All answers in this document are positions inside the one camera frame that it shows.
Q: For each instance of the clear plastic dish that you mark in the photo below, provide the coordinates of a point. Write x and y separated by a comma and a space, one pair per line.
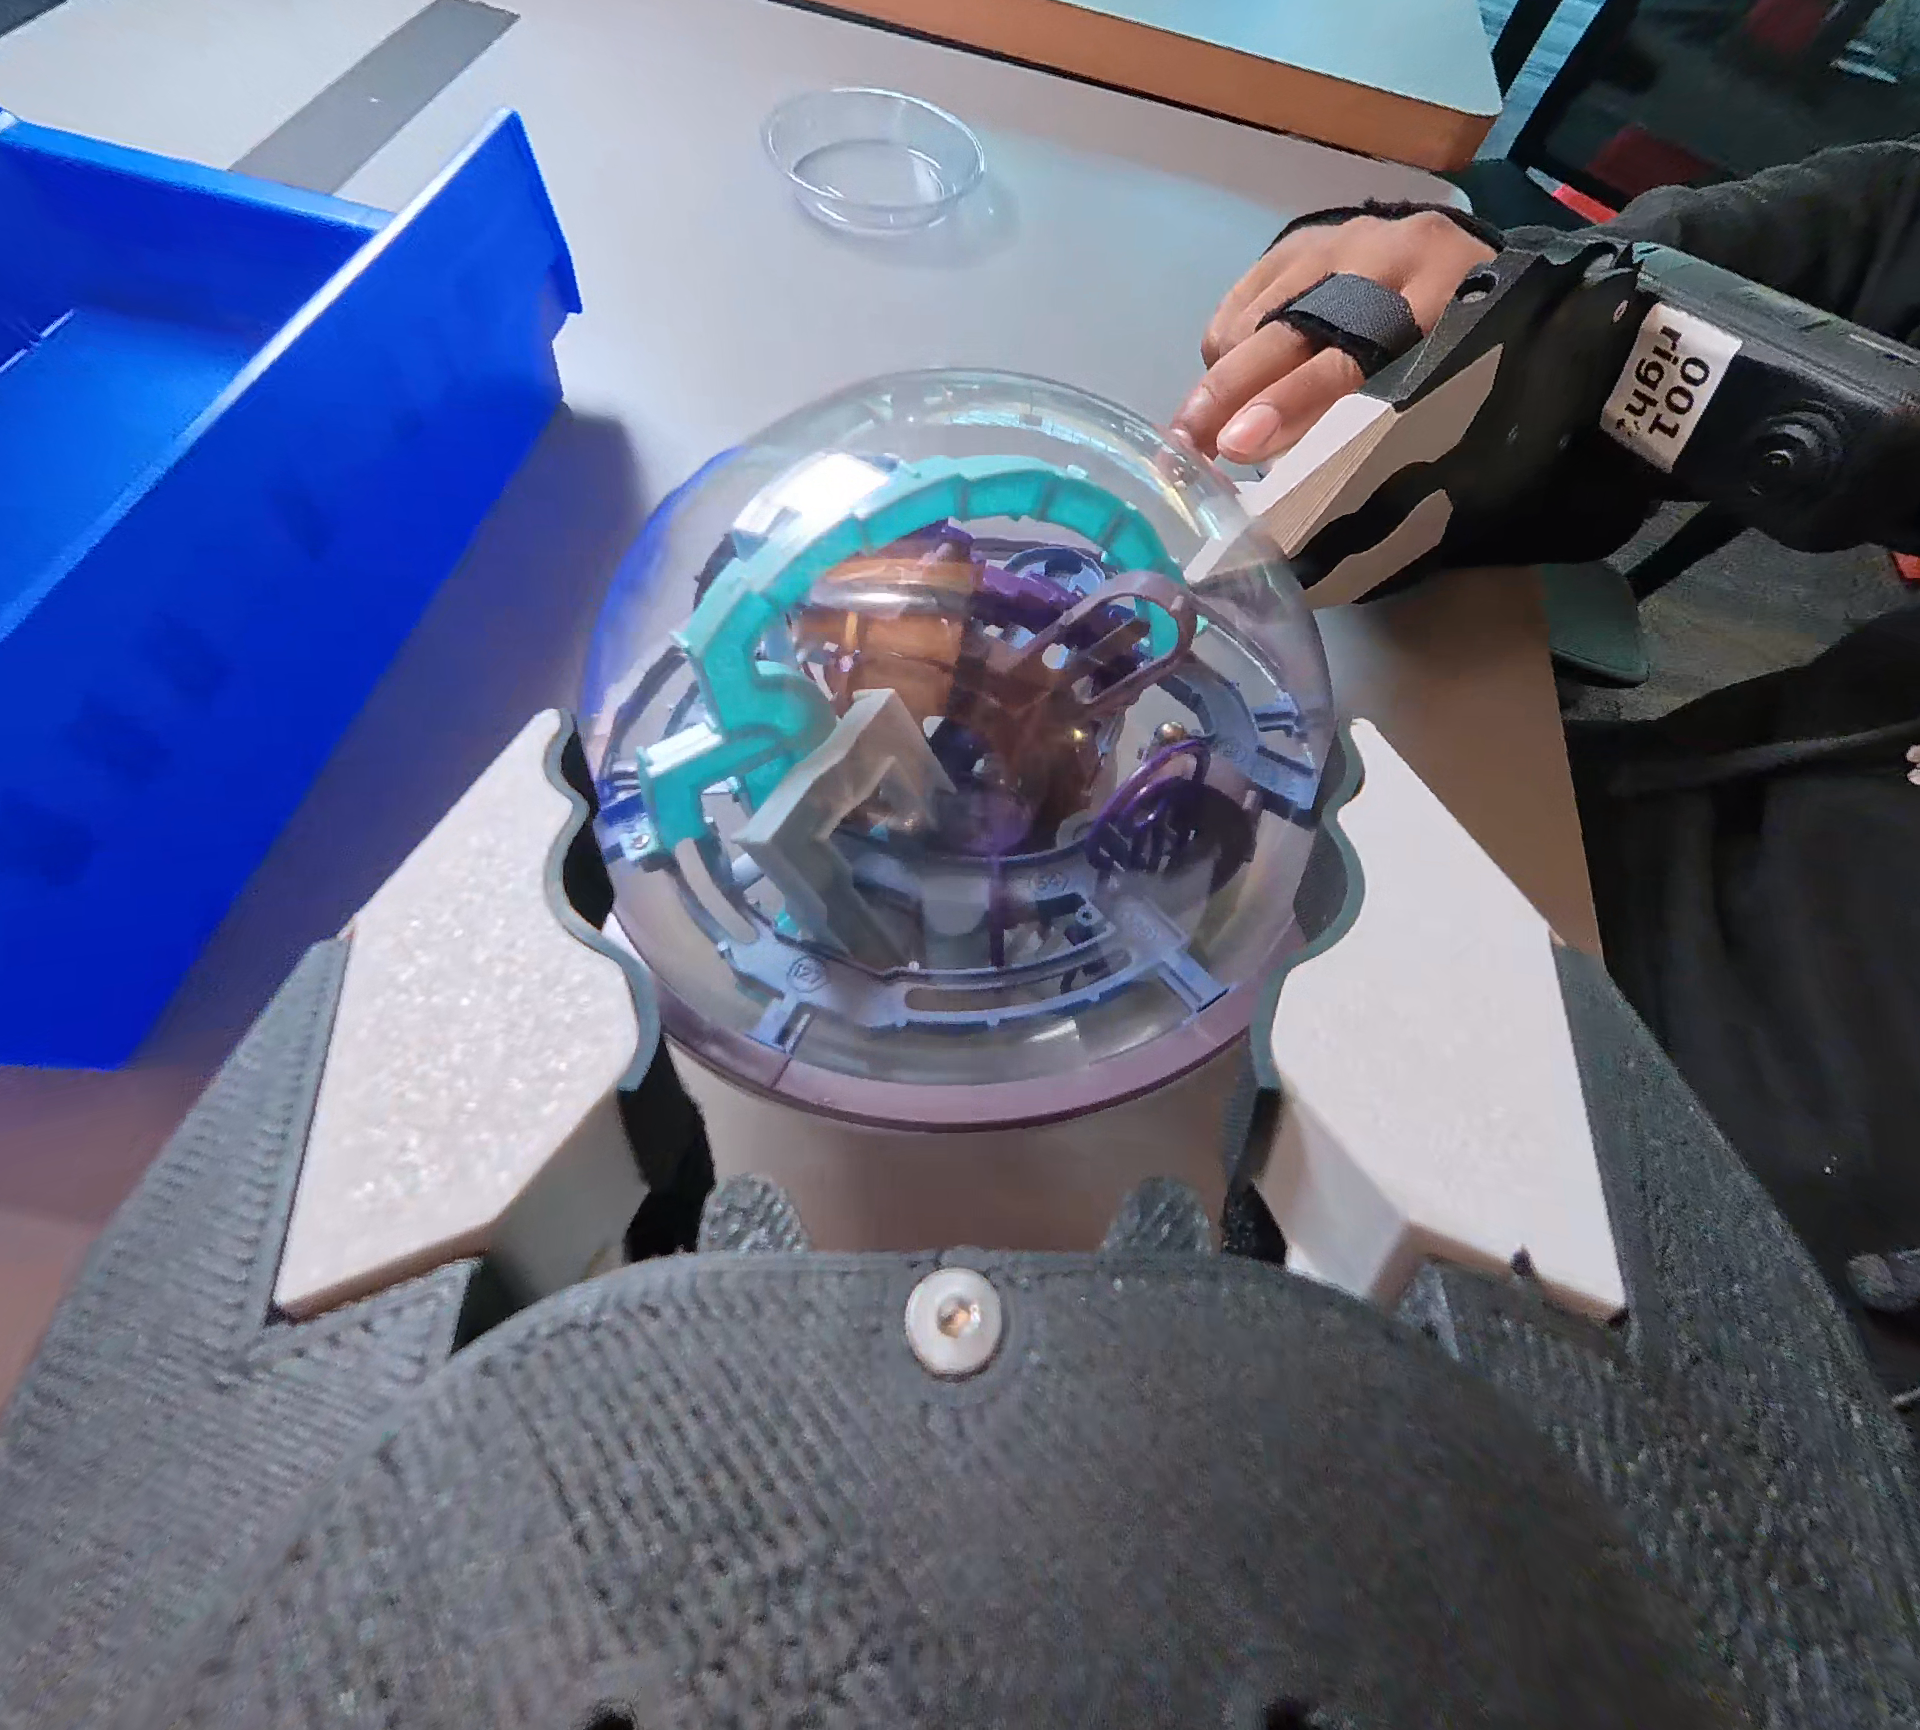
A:
869, 193

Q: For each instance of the blue plastic bin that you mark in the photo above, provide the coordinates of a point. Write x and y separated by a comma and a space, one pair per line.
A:
209, 562

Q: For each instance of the black printed hoodie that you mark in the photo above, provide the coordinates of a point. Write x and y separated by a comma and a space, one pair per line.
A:
1771, 951

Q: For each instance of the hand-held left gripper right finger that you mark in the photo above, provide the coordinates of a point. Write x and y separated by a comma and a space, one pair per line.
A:
1455, 1101

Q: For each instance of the dark tape strip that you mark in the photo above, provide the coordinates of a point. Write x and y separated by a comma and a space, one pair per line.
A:
375, 94

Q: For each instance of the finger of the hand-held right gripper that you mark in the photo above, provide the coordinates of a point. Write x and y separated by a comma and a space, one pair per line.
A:
1411, 530
1335, 455

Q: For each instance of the person's right forearm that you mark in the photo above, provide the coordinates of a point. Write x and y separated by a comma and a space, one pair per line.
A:
1771, 229

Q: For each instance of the person's right hand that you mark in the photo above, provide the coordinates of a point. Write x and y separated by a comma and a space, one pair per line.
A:
1292, 306

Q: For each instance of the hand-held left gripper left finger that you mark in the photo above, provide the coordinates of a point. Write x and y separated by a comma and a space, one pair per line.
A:
451, 1101

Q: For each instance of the clear plastic maze ball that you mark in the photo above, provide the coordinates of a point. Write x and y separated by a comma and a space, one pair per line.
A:
961, 771

